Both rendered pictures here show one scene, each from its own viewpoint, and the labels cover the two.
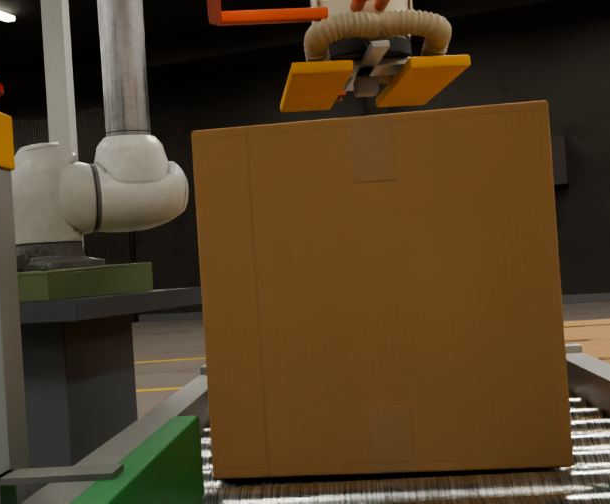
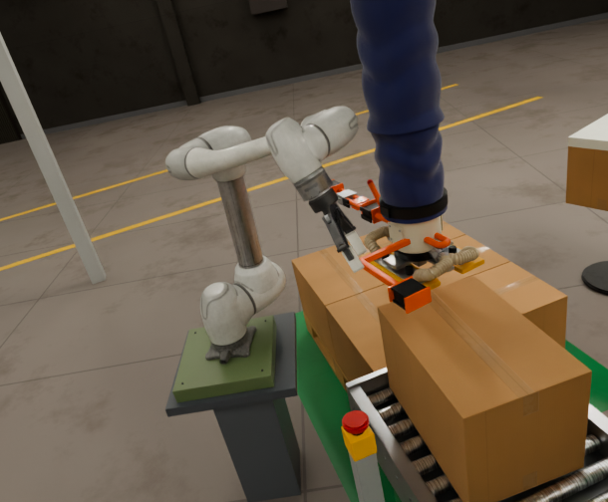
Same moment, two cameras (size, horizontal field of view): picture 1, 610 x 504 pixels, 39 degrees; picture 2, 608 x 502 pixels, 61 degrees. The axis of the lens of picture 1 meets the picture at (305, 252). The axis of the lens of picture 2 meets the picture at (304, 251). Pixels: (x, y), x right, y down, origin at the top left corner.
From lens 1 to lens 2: 145 cm
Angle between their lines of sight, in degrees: 32
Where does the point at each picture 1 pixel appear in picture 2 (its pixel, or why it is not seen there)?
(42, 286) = (269, 381)
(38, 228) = (233, 336)
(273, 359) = (491, 475)
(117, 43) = (243, 222)
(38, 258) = (236, 349)
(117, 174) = (259, 290)
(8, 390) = not seen: outside the picture
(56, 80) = (5, 72)
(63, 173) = (237, 304)
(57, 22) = not seen: outside the picture
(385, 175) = (534, 410)
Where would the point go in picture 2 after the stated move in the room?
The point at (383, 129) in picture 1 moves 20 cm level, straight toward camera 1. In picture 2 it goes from (535, 396) to (592, 450)
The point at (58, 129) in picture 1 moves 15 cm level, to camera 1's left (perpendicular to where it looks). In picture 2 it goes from (21, 108) to (0, 113)
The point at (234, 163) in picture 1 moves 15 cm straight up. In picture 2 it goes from (479, 423) to (477, 382)
